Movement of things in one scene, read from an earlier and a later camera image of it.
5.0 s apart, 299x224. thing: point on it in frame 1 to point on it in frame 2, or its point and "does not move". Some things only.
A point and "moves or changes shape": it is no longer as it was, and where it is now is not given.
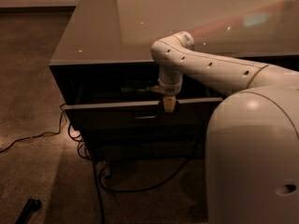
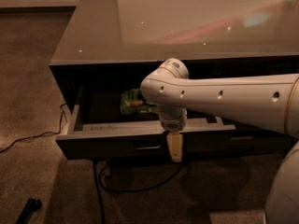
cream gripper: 170,90 to 173,123
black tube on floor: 33,205 does not move
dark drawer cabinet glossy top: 108,78 does not move
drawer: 191,116 moves or changes shape
